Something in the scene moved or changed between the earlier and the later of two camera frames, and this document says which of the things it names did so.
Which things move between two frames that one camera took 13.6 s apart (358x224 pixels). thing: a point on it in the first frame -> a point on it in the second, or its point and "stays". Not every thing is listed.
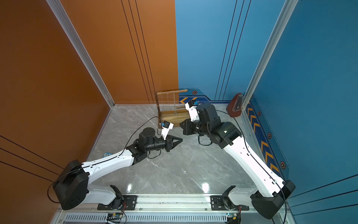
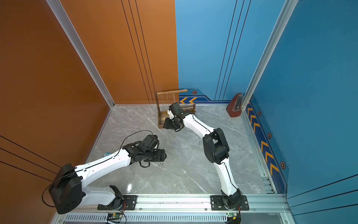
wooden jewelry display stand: (174, 117) stays
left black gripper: (169, 144) -> (161, 156)
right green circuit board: (231, 215) stays
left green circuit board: (114, 216) stays
